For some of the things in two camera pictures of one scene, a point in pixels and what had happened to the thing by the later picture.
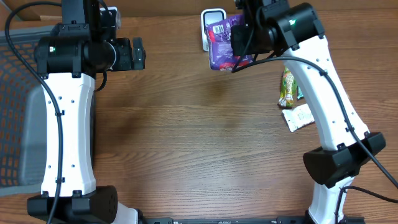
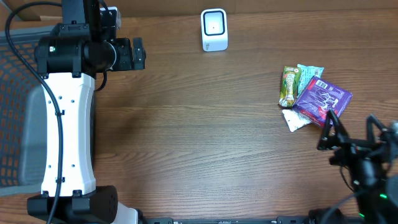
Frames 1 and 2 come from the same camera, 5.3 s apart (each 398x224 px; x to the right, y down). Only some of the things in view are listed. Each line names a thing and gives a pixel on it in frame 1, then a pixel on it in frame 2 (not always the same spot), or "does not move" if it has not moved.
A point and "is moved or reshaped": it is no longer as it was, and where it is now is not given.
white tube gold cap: x=298 y=117 does not move
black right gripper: x=239 y=37 to x=339 y=129
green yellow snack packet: x=288 y=89 does not move
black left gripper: x=137 y=53 does not move
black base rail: x=279 y=220 does not move
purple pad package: x=221 y=47 is moved or reshaped
